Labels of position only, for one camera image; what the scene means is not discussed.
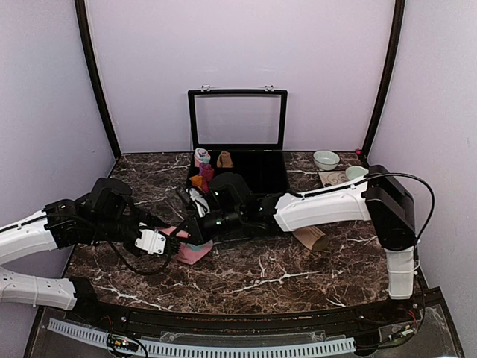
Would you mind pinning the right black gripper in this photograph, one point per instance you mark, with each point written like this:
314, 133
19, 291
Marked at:
197, 233

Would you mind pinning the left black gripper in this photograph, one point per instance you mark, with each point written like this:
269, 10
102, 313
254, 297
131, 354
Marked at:
151, 221

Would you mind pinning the pink patterned sock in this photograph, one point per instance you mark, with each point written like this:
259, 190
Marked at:
188, 253

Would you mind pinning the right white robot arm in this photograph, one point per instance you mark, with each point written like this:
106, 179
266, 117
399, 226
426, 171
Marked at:
376, 197

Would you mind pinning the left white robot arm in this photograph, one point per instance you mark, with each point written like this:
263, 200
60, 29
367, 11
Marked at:
106, 214

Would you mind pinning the rolled orange sock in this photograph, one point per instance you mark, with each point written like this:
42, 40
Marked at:
199, 182

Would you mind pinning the rolled purple red sock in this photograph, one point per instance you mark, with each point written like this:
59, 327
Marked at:
206, 171

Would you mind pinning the rolled pink white sock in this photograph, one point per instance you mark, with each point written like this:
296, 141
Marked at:
201, 155

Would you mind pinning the rolled brown sock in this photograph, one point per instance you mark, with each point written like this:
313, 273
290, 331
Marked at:
225, 160

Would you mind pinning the black glass-lid storage box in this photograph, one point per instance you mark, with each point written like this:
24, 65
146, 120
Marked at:
248, 123

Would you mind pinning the small circuit board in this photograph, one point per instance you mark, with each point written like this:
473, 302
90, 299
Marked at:
122, 343

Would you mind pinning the striped brown beige sock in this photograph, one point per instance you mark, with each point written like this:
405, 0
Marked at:
312, 238

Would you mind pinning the floral square plate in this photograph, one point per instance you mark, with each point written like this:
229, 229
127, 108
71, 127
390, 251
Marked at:
332, 178

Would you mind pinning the far pale green bowl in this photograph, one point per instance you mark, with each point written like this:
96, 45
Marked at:
326, 160

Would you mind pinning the pale green bowl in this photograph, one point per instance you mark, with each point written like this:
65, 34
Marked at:
354, 172
326, 160

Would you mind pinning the near pale green bowl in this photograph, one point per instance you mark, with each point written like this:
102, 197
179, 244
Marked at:
354, 172

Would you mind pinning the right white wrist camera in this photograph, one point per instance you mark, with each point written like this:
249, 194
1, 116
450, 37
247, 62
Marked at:
199, 200

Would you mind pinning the white slotted cable duct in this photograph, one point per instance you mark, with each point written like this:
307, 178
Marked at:
193, 345

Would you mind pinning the left black frame post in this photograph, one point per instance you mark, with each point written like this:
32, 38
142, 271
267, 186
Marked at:
94, 77

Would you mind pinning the black frame post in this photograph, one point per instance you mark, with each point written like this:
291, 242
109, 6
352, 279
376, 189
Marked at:
94, 77
385, 81

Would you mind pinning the right black frame post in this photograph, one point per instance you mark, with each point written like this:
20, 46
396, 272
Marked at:
385, 81

